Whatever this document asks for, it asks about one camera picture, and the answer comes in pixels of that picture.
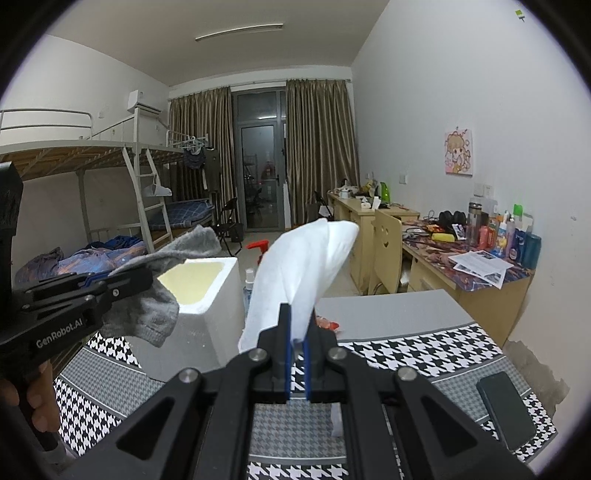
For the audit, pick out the glass balcony door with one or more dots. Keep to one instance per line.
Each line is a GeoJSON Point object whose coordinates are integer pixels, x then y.
{"type": "Point", "coordinates": [258, 161]}

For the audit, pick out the white clothes hanger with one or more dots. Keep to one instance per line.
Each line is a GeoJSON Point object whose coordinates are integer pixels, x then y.
{"type": "Point", "coordinates": [157, 190]}

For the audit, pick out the printed paper sheets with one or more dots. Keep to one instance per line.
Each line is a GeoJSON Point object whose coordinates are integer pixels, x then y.
{"type": "Point", "coordinates": [480, 263]}

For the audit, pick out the red snack packet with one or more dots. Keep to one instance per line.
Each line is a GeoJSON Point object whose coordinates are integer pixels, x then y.
{"type": "Point", "coordinates": [328, 324]}

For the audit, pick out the cartoon wall poster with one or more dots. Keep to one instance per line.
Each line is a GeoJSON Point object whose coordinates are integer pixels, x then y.
{"type": "Point", "coordinates": [459, 151]}

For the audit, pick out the white metal bunk bed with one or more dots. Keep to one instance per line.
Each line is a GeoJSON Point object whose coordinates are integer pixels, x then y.
{"type": "Point", "coordinates": [69, 154]}

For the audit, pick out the grey sock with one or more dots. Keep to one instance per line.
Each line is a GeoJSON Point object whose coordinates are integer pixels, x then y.
{"type": "Point", "coordinates": [152, 318]}

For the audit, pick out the green wall hook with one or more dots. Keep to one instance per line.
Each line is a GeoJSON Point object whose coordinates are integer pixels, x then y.
{"type": "Point", "coordinates": [520, 14]}

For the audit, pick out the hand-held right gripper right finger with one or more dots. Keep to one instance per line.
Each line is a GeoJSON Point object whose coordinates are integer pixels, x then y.
{"type": "Point", "coordinates": [308, 364]}

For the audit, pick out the black headphones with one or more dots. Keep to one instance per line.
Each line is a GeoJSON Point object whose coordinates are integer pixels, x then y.
{"type": "Point", "coordinates": [450, 219]}

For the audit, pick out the brown curtain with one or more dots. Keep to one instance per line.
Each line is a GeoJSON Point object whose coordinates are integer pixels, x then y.
{"type": "Point", "coordinates": [321, 157]}
{"type": "Point", "coordinates": [198, 124]}

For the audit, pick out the small clear spray bottle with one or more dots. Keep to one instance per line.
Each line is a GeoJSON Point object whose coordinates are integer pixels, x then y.
{"type": "Point", "coordinates": [250, 295]}

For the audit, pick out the white cloth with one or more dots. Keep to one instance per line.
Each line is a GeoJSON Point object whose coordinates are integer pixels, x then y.
{"type": "Point", "coordinates": [300, 272]}

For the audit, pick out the houndstooth table mat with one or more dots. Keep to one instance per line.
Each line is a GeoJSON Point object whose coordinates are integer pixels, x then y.
{"type": "Point", "coordinates": [415, 350]}

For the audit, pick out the wooden desk printed cover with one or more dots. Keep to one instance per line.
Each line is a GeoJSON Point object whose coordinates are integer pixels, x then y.
{"type": "Point", "coordinates": [498, 300]}

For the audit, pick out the white wall socket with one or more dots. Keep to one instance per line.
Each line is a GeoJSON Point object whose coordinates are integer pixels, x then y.
{"type": "Point", "coordinates": [482, 190]}

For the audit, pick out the blue patterned quilt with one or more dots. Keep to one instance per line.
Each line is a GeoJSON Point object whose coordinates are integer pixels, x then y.
{"type": "Point", "coordinates": [78, 261]}

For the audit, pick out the wooden chair smiley cutout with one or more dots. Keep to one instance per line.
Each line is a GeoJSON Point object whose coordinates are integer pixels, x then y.
{"type": "Point", "coordinates": [385, 258]}

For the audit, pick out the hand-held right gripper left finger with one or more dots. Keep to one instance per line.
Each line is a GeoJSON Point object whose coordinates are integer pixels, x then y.
{"type": "Point", "coordinates": [287, 350]}

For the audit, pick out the yellow case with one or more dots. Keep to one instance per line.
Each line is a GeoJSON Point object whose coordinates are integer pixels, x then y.
{"type": "Point", "coordinates": [443, 237]}

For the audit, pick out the plain wooden desk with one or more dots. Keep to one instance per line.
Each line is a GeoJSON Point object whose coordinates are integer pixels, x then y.
{"type": "Point", "coordinates": [358, 244]}

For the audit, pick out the white bunk ladder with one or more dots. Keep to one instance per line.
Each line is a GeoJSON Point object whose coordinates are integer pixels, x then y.
{"type": "Point", "coordinates": [147, 207]}

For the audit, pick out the white foam box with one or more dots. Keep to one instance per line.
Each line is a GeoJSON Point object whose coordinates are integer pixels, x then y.
{"type": "Point", "coordinates": [207, 323]}

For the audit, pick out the dark hanging clothes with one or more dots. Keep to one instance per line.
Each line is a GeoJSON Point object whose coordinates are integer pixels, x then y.
{"type": "Point", "coordinates": [196, 159]}

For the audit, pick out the blue checked mattress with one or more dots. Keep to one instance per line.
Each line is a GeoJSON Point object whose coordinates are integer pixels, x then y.
{"type": "Point", "coordinates": [189, 212]}

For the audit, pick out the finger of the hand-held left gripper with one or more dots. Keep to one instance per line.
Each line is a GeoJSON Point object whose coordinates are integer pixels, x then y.
{"type": "Point", "coordinates": [131, 290]}
{"type": "Point", "coordinates": [97, 278]}

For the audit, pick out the person's left hand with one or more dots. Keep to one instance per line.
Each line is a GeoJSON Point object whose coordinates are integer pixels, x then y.
{"type": "Point", "coordinates": [44, 397]}

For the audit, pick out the ceiling tube lamp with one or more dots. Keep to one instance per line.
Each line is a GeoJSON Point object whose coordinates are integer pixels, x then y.
{"type": "Point", "coordinates": [240, 32]}

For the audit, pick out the row of toiletry bottles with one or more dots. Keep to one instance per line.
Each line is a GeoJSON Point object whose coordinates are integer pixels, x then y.
{"type": "Point", "coordinates": [517, 240]}

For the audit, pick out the white pump bottle red cap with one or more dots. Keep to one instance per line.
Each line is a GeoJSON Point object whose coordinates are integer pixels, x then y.
{"type": "Point", "coordinates": [258, 247]}

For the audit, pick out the black smartphone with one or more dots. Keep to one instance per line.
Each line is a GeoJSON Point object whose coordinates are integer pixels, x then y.
{"type": "Point", "coordinates": [505, 410]}

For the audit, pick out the white air conditioner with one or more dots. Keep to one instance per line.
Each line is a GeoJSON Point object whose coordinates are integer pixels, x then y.
{"type": "Point", "coordinates": [143, 100]}

